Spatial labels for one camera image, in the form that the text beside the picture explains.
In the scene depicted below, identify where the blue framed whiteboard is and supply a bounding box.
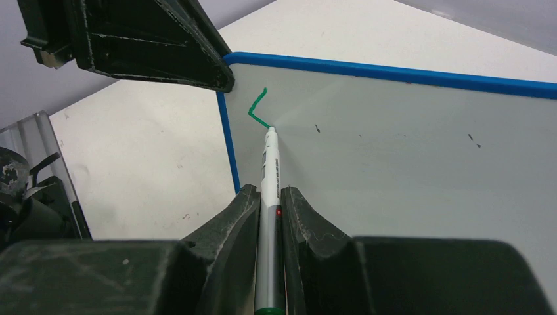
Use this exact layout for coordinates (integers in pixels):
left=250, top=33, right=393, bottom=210
left=217, top=52, right=556, bottom=305

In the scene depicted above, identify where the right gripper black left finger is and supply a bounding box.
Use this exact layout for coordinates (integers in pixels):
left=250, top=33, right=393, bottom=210
left=1, top=184, right=260, bottom=314

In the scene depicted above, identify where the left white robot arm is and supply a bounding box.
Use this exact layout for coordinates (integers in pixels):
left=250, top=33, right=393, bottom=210
left=1, top=1, right=234, bottom=247

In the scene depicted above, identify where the green capped marker pen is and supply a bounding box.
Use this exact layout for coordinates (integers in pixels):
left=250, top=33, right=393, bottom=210
left=254, top=127, right=286, bottom=314

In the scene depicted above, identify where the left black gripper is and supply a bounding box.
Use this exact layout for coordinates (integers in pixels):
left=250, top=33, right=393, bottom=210
left=18, top=0, right=234, bottom=92

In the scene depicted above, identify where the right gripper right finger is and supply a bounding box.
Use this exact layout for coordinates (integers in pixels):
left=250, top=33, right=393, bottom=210
left=281, top=187, right=553, bottom=314

